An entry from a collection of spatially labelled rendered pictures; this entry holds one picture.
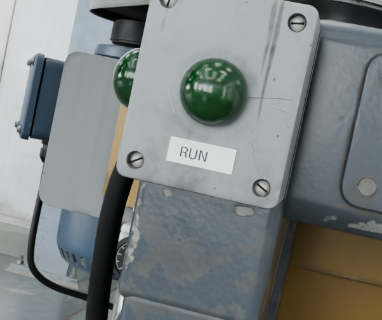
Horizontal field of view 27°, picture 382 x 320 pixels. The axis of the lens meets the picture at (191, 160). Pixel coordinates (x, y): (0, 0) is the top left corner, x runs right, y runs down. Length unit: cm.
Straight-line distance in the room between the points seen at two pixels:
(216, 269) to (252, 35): 12
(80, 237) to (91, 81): 17
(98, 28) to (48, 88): 458
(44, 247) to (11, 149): 92
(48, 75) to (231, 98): 53
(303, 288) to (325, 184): 31
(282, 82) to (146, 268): 12
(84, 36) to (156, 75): 509
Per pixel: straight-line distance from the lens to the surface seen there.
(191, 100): 34
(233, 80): 34
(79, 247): 87
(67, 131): 83
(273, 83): 35
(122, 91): 37
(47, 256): 553
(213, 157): 35
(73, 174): 83
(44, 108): 85
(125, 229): 62
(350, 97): 40
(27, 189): 603
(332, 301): 70
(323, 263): 64
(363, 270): 64
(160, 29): 36
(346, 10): 51
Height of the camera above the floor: 127
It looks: 3 degrees down
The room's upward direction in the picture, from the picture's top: 12 degrees clockwise
